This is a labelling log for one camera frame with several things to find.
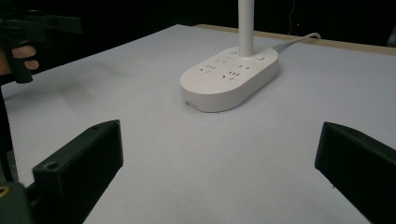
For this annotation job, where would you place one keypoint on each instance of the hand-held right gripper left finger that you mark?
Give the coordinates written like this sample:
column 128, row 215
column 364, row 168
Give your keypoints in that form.
column 77, row 168

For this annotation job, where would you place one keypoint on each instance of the black metal stand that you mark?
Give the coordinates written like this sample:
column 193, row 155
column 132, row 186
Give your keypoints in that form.
column 5, row 143

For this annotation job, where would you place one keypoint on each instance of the white desk lamp with sockets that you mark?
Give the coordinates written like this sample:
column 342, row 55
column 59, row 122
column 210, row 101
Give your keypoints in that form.
column 230, row 77

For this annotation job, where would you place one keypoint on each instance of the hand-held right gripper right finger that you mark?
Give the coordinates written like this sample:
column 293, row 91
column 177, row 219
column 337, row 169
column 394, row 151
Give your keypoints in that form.
column 358, row 161

